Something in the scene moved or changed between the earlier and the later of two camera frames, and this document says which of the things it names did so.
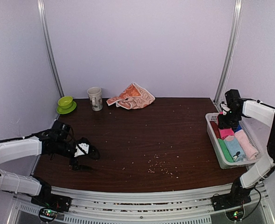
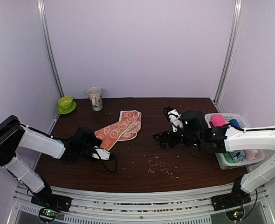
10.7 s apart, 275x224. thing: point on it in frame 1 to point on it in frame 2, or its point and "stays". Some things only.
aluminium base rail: [95, 207] stays
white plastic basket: [214, 117] stays
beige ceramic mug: [95, 97] stays
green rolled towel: [225, 151] stays
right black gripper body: [230, 121] to [172, 143]
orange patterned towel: [134, 97] to [129, 123]
